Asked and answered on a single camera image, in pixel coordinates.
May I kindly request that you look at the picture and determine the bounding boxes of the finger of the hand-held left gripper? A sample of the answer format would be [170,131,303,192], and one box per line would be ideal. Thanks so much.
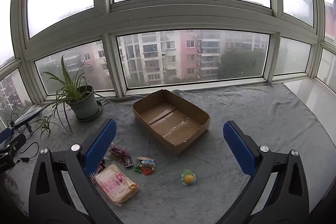
[0,127,13,144]

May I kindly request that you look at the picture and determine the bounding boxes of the pale green pot saucer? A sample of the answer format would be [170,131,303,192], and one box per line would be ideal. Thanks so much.
[75,99,103,123]

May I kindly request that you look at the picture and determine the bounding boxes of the black cable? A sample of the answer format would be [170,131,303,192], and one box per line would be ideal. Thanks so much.
[14,142,40,165]

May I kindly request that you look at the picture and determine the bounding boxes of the clear bag of red candies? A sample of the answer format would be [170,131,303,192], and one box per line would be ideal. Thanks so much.
[105,143,130,161]

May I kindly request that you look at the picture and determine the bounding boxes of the pink printed bread package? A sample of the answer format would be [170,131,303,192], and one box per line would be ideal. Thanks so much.
[94,164,139,205]

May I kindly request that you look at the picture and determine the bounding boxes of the grey device on stand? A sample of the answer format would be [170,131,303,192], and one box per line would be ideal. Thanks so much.
[14,107,43,133]

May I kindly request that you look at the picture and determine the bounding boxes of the white window frame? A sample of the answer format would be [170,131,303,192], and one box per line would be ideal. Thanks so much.
[0,0,336,132]

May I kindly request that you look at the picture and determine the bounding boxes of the cardboard box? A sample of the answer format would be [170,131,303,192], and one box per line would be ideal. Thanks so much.
[132,89,211,156]

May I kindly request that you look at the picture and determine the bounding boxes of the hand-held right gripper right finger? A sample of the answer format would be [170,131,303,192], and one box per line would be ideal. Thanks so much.
[215,120,310,224]

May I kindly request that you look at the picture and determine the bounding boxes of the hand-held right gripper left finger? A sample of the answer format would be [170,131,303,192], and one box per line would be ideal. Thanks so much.
[28,118,124,224]

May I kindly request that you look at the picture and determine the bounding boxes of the purple snack bar wrapper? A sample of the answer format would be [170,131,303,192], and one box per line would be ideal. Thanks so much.
[89,160,106,180]

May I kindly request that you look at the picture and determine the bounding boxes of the pale green flower pot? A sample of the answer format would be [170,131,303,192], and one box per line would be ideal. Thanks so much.
[67,85,100,119]

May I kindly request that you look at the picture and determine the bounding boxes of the black patterned snack packet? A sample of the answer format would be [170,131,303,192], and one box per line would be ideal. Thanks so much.
[123,154,134,169]

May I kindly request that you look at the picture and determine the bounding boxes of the green spider plant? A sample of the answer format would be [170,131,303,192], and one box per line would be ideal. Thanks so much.
[31,55,118,139]

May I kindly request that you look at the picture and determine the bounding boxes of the yellow jelly cup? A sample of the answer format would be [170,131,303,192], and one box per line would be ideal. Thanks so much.
[181,168,197,187]

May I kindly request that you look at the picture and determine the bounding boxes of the grey blanket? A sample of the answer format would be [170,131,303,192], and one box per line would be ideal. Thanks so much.
[5,82,334,224]

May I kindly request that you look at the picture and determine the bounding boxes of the apartment buildings outside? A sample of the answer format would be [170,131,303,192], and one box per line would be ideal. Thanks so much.
[118,30,268,88]

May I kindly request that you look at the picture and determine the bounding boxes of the white fuzzy cloth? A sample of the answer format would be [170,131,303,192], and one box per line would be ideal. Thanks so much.
[0,174,24,206]

